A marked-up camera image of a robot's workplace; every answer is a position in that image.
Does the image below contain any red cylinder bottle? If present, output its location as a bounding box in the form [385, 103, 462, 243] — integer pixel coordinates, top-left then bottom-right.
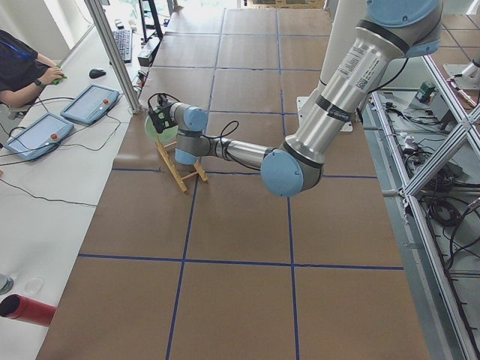
[1, 294, 56, 327]

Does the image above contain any mint green plate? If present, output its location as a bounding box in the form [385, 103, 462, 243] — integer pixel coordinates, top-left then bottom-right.
[144, 111, 178, 144]

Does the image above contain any black keyboard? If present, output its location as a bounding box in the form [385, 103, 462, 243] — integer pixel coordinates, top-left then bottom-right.
[112, 28, 133, 63]

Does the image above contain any far blue teach pendant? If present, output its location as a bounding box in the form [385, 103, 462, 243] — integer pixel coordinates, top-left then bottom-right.
[60, 84, 119, 125]

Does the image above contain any black computer mouse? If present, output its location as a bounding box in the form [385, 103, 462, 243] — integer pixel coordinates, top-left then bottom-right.
[88, 68, 106, 79]

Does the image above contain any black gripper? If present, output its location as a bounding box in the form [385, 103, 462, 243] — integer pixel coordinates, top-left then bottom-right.
[151, 108, 173, 132]

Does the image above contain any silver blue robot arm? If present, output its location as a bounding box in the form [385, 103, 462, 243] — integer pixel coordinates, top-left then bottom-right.
[148, 1, 443, 197]

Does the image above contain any person in black shirt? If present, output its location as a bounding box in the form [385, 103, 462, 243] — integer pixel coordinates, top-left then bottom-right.
[1, 30, 66, 108]

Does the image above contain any wooden dish rack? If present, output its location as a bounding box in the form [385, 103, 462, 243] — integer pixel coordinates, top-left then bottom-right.
[155, 133, 209, 194]

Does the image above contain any blue teach pendant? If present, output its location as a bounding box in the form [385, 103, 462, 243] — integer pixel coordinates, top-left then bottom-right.
[4, 112, 74, 161]
[60, 84, 119, 125]

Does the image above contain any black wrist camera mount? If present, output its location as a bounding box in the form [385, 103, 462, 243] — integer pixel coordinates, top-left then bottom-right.
[147, 92, 172, 112]

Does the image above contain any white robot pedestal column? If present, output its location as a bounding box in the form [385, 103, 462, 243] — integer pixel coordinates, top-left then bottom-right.
[297, 0, 366, 126]

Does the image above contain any near blue teach pendant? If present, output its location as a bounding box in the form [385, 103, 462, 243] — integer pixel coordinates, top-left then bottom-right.
[4, 112, 74, 161]

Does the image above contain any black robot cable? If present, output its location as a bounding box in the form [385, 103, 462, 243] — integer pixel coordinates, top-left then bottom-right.
[209, 119, 241, 151]

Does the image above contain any aluminium frame post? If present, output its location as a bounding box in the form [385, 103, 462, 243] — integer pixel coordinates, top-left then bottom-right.
[85, 0, 143, 114]

